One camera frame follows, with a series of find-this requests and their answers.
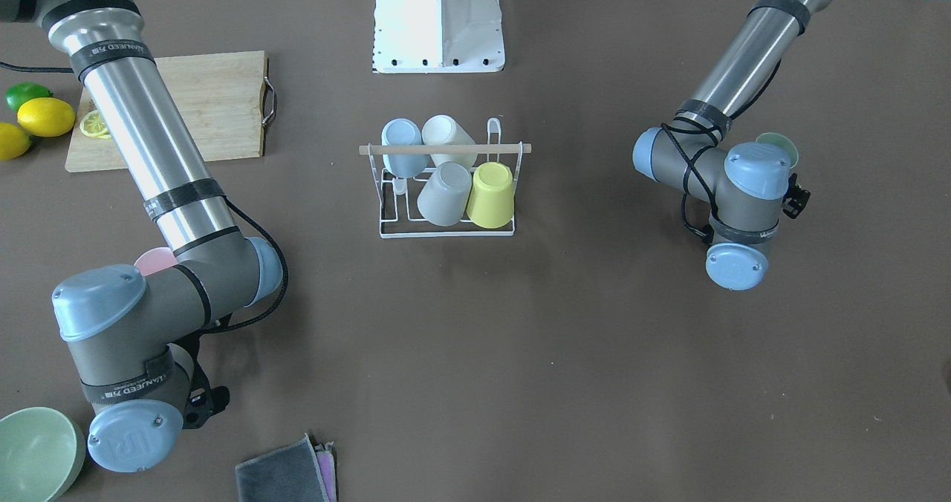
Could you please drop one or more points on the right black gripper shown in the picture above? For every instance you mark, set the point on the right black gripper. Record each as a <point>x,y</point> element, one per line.
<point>199,405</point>

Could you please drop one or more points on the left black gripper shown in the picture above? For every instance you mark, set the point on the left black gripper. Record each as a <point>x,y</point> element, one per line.
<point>797,196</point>

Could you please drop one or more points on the green cup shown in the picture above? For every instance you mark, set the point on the green cup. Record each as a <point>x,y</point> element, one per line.
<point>781,141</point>

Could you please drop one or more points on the pink cup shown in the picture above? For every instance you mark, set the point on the pink cup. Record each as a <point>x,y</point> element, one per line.
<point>155,260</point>

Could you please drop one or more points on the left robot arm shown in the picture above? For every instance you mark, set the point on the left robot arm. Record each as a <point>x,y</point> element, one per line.
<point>748,186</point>

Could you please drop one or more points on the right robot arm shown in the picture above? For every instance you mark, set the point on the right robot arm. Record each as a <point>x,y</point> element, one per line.
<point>133,337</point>

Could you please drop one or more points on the yellow cup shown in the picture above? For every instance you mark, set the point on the yellow cup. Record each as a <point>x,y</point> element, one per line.
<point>491,202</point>

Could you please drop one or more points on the grey cup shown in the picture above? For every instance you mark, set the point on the grey cup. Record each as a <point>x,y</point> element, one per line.
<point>444,197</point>

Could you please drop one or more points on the light blue cup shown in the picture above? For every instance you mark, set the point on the light blue cup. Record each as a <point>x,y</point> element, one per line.
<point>403,132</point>

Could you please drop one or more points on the white cup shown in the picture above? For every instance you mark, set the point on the white cup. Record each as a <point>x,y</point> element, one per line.
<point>443,130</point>

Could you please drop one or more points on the grey cloth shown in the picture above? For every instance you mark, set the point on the grey cloth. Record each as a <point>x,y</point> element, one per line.
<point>288,474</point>

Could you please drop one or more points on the purple cloth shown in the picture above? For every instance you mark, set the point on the purple cloth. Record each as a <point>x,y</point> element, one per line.
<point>325,455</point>

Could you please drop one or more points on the green bowl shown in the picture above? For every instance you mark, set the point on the green bowl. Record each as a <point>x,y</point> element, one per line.
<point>42,453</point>

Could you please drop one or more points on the bamboo cutting board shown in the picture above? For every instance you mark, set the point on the bamboo cutting board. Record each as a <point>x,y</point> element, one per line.
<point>221,98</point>

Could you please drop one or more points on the yellow lemon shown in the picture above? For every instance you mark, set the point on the yellow lemon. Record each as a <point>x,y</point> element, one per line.
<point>46,117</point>
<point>14,141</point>

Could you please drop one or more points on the green lime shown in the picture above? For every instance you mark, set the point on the green lime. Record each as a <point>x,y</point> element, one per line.
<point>16,95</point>

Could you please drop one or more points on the white wire cup rack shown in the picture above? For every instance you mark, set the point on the white wire cup rack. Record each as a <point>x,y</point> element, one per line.
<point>398,215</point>

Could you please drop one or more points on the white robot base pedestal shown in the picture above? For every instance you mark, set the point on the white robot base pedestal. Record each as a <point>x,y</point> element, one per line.
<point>438,37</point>

